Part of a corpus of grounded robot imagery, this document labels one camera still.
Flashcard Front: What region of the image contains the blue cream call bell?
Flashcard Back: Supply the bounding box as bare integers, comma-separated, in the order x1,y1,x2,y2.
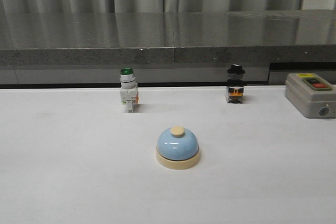
156,126,201,170

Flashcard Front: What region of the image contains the grey stone counter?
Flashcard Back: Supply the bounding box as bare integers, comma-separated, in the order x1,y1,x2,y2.
1,10,335,87

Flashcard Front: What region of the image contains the grey push button box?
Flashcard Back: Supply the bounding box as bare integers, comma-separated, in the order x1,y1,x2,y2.
285,73,335,119

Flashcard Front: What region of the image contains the green push button switch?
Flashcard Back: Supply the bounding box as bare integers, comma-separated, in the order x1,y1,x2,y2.
120,68,139,113

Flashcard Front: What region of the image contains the black rotary selector switch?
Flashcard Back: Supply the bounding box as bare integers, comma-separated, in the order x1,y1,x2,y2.
225,64,245,103

